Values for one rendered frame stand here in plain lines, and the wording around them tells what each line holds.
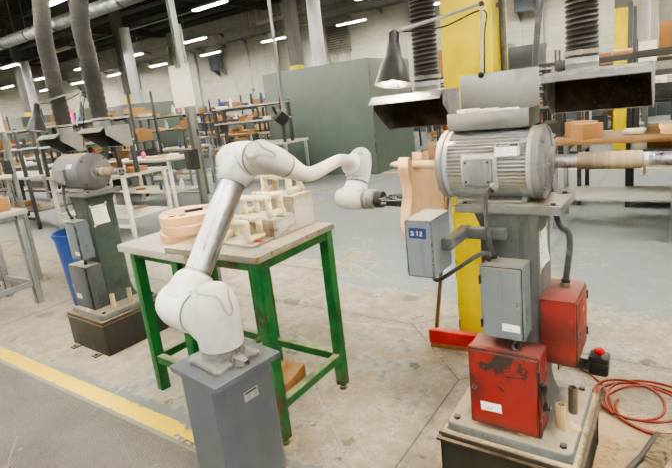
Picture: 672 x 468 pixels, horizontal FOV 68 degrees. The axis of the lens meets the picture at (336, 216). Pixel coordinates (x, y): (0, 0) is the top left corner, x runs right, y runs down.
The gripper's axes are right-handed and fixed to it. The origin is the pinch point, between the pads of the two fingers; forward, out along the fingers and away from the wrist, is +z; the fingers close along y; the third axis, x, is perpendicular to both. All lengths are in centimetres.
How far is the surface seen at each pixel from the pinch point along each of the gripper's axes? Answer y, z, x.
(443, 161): 23.1, 22.5, 20.7
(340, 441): 34, -31, -108
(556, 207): 23, 60, 5
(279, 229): 19, -64, -12
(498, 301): 32, 43, -26
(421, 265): 46, 22, -10
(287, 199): 7, -67, 0
